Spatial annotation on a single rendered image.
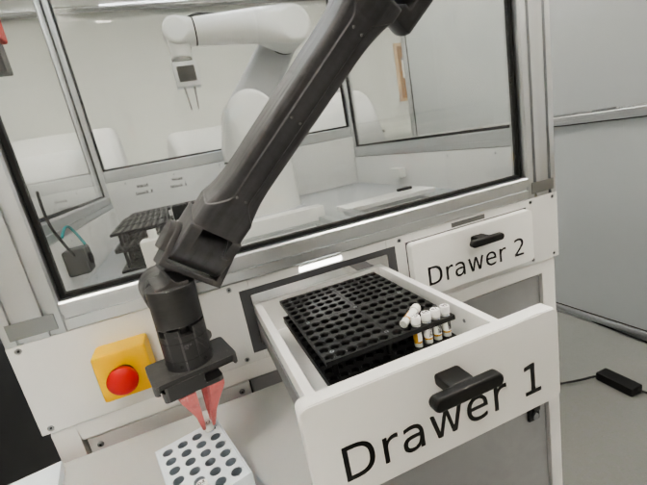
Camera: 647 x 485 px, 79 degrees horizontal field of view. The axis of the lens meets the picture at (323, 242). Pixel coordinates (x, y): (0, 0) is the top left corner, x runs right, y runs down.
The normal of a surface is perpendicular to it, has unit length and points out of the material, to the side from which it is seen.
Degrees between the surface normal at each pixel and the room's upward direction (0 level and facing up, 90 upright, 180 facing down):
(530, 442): 90
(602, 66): 90
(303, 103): 109
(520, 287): 90
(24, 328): 90
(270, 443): 0
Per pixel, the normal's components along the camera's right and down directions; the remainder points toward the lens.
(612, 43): -0.90, 0.26
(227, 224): 0.32, 0.50
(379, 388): 0.34, 0.18
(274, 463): -0.18, -0.95
